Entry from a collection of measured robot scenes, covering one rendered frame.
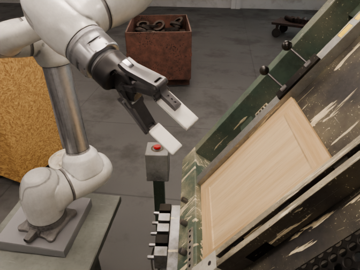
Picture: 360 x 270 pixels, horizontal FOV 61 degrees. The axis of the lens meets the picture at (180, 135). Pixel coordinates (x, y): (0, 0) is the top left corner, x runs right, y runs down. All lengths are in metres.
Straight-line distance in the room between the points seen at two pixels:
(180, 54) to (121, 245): 2.90
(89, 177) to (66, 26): 0.86
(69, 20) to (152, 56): 3.85
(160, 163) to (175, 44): 2.99
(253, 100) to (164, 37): 3.02
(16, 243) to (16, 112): 1.45
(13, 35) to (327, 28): 1.15
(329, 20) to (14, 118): 2.26
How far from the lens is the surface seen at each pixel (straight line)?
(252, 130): 1.28
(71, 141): 1.32
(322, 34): 1.45
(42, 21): 0.65
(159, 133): 0.63
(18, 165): 2.87
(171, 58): 4.45
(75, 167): 1.35
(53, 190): 1.32
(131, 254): 2.31
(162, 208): 1.50
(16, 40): 0.97
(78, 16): 0.63
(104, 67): 0.58
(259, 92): 1.47
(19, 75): 2.69
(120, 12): 0.69
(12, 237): 1.51
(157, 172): 1.63
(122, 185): 2.81
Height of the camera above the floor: 1.85
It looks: 32 degrees down
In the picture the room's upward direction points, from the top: straight up
